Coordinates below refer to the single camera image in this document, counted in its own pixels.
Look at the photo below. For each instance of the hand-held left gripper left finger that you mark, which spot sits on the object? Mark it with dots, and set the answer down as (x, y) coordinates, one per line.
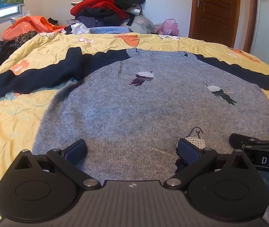
(76, 150)

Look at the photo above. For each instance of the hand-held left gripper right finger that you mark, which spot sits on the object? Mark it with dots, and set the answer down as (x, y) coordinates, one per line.
(188, 152)

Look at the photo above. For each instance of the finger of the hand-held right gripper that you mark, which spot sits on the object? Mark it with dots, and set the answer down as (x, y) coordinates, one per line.
(237, 139)

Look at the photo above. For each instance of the grey sweater with navy sleeves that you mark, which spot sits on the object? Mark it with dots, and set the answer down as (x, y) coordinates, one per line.
(136, 104)

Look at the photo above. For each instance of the pile of clothes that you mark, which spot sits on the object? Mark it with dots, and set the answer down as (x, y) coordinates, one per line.
(101, 4)

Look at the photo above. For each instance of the yellow printed quilt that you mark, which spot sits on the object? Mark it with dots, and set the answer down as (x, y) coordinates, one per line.
(14, 123)

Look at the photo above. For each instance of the white crumpled cloth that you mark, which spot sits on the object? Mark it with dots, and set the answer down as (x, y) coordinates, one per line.
(78, 29)

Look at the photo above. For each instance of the light blue folded blanket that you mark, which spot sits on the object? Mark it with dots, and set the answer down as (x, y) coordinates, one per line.
(110, 30)

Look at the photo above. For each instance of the brown wooden door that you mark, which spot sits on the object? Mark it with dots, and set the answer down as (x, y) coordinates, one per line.
(214, 16)

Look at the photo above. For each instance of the pink plastic bag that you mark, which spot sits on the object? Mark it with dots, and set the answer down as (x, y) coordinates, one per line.
(169, 27)

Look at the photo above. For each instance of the dark brown garment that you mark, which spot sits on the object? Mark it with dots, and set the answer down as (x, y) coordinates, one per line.
(53, 21)

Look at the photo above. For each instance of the orange plastic bag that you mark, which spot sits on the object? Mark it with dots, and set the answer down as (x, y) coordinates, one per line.
(28, 26)

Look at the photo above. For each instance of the clear plastic bag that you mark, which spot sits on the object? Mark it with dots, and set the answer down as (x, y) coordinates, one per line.
(143, 24)

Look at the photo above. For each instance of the floral pillow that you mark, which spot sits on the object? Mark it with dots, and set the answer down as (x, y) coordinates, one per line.
(21, 16)

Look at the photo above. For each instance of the window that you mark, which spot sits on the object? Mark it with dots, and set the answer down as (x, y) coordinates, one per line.
(6, 11)

